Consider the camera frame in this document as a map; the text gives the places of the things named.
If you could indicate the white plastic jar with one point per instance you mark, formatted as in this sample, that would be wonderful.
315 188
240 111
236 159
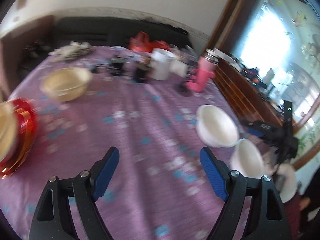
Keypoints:
161 61

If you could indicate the dark jar with cork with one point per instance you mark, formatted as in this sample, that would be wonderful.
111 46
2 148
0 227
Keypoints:
143 70

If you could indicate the purple floral tablecloth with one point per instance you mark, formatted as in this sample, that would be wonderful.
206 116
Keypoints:
159 189

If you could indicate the wooden radiator cabinet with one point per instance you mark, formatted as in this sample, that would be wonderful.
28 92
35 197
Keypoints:
240 94

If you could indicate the large white bowl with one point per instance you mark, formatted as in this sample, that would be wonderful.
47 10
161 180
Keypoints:
215 128

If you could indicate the pink knitted thermos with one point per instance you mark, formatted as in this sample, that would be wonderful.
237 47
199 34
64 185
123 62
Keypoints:
205 71

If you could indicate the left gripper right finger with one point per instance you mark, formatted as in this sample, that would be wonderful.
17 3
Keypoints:
266 218

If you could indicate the red plastic bag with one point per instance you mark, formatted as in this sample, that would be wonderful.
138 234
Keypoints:
141 43

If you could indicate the black sofa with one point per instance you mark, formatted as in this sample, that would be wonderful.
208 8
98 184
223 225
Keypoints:
97 31

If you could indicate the beige bowl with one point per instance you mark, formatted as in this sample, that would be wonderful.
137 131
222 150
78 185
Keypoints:
9 131
66 84

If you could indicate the red glass plate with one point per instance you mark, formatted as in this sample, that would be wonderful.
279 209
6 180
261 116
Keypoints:
27 132

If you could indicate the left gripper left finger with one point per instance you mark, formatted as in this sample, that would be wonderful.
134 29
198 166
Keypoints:
53 219

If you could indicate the black tin can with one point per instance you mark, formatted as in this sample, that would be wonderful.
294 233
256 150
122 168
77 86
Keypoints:
117 66

